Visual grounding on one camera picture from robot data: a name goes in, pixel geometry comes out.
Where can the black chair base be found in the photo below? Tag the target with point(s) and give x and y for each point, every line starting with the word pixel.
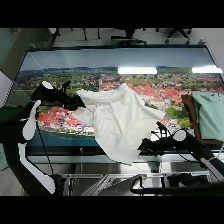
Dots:
pixel 129 33
pixel 178 31

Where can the brown garment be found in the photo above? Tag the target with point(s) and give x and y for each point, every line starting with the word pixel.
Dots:
pixel 188 110

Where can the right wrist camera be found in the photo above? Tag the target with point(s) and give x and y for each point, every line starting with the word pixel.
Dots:
pixel 162 128

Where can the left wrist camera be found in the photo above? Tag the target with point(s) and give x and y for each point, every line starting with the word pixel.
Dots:
pixel 66 85

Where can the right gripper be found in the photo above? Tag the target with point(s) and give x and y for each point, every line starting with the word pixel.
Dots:
pixel 150 146

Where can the pale green garment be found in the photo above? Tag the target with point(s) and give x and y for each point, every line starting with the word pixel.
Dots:
pixel 2 156
pixel 210 115

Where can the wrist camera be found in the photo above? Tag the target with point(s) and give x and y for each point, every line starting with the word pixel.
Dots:
pixel 66 85
pixel 162 128

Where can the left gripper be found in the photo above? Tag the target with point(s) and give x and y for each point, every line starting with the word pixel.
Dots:
pixel 73 102

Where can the white shirt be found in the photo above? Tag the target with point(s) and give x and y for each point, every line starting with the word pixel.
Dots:
pixel 120 120

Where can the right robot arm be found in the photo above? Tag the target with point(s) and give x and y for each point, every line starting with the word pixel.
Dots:
pixel 186 140

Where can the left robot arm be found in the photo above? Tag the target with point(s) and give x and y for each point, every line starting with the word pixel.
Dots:
pixel 30 126

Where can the silver frame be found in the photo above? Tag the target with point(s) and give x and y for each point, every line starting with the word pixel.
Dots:
pixel 100 168

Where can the dark green garment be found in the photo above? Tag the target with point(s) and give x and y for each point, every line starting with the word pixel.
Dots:
pixel 8 115

